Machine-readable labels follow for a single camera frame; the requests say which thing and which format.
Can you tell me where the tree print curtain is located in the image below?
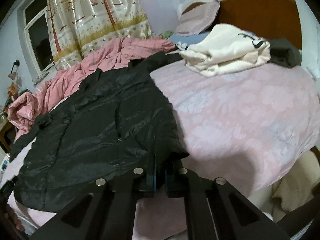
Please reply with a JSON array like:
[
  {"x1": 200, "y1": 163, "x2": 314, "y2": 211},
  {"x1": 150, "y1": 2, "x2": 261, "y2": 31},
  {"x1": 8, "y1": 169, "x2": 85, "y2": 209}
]
[{"x1": 46, "y1": 0, "x2": 152, "y2": 65}]

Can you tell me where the white framed window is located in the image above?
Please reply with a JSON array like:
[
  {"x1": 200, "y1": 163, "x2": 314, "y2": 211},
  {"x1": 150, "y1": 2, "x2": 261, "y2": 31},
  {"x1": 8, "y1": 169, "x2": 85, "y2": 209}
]
[{"x1": 19, "y1": 0, "x2": 54, "y2": 84}]

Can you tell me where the pale poster on wall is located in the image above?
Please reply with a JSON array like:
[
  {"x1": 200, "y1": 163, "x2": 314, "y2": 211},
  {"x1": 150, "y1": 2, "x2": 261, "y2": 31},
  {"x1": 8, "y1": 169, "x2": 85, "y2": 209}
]
[{"x1": 139, "y1": 0, "x2": 179, "y2": 36}]

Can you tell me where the pink floral bed sheet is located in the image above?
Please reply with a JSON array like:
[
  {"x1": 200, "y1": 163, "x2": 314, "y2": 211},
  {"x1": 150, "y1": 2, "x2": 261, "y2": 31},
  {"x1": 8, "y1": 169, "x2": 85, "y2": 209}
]
[{"x1": 3, "y1": 58, "x2": 319, "y2": 226}]

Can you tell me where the cream fleece blanket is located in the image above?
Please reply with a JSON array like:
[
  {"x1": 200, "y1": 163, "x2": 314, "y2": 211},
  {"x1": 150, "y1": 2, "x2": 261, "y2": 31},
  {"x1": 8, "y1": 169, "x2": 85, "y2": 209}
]
[{"x1": 272, "y1": 151, "x2": 319, "y2": 222}]

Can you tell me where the pink desk lamp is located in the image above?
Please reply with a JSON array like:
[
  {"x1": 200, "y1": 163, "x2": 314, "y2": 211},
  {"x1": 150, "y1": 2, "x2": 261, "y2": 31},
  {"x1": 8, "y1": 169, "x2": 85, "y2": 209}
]
[{"x1": 8, "y1": 60, "x2": 20, "y2": 80}]

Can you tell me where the pink quilt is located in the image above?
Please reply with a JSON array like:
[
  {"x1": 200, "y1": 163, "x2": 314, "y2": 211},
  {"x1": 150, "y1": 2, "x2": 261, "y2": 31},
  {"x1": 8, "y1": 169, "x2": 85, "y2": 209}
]
[{"x1": 8, "y1": 37, "x2": 176, "y2": 138}]

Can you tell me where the white and wood headboard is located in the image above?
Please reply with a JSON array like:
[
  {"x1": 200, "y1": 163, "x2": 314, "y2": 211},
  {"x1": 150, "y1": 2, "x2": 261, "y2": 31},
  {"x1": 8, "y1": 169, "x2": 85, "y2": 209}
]
[{"x1": 177, "y1": 0, "x2": 319, "y2": 80}]

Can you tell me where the cluttered wooden desk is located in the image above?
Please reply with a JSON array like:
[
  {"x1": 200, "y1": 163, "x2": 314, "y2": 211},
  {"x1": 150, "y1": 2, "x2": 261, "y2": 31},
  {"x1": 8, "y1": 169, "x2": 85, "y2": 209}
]
[{"x1": 1, "y1": 82, "x2": 19, "y2": 153}]

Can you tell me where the pink pillow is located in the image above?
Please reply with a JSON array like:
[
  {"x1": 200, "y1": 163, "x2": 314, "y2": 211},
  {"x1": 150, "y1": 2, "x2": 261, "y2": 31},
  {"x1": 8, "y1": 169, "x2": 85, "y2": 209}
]
[{"x1": 174, "y1": 0, "x2": 220, "y2": 36}]

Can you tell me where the folded dark garment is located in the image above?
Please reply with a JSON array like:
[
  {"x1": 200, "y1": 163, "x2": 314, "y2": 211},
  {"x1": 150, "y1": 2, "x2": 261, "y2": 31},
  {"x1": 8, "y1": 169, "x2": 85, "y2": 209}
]
[{"x1": 269, "y1": 38, "x2": 302, "y2": 68}]

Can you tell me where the blue floral pillow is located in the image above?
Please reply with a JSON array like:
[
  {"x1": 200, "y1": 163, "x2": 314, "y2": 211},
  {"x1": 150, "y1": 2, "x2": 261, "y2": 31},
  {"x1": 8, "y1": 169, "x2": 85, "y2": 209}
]
[{"x1": 169, "y1": 31, "x2": 210, "y2": 50}]

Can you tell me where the folded cream sweatshirt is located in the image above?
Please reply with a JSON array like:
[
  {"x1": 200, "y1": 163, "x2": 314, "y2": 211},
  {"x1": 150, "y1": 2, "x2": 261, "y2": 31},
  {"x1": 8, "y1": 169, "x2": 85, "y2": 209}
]
[{"x1": 180, "y1": 24, "x2": 271, "y2": 77}]

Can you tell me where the black shiny jacket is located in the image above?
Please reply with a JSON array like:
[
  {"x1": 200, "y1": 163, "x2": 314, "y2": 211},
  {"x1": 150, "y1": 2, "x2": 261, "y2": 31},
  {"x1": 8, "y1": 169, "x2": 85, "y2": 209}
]
[{"x1": 11, "y1": 52, "x2": 188, "y2": 212}]

